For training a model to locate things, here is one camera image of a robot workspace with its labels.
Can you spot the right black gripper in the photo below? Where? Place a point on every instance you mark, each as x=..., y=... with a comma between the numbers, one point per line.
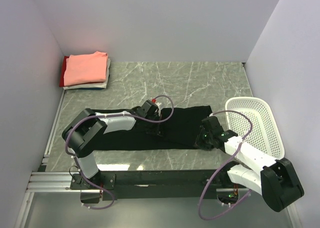
x=199, y=143

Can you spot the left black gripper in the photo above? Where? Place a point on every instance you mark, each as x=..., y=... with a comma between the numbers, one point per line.
x=156, y=116

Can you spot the black t shirt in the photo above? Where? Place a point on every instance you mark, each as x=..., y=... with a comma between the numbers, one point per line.
x=179, y=132

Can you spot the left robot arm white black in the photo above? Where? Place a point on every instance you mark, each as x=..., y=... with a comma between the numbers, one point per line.
x=114, y=130

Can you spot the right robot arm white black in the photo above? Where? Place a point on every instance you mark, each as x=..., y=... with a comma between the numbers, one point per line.
x=274, y=179

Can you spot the white perforated plastic basket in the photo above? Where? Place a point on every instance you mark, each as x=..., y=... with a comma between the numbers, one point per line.
x=265, y=135

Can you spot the pink folded t shirt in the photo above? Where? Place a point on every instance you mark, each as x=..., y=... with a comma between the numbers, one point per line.
x=86, y=68

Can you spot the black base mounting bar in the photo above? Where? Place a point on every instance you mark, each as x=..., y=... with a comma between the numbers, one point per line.
x=142, y=184

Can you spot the red folded t shirt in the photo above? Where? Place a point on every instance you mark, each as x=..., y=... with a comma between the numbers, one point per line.
x=62, y=72

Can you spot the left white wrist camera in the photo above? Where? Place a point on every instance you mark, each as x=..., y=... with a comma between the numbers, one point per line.
x=159, y=104

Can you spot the aluminium rail frame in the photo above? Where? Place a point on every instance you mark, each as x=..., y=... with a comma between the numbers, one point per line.
x=221, y=187

